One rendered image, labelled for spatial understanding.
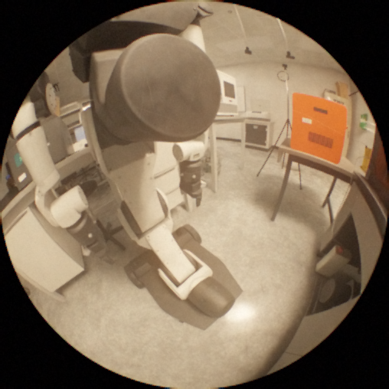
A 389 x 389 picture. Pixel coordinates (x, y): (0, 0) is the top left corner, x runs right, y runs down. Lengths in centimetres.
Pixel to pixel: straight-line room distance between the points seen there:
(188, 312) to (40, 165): 78
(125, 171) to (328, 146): 113
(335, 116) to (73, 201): 130
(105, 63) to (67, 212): 31
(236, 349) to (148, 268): 76
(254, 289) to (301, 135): 109
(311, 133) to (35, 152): 122
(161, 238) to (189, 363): 81
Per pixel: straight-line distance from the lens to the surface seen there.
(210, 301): 55
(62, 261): 111
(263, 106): 407
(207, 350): 93
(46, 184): 33
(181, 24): 28
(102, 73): 16
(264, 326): 97
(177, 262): 61
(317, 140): 105
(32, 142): 31
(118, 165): 34
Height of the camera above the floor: 90
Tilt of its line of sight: 34 degrees down
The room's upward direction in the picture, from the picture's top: 7 degrees counter-clockwise
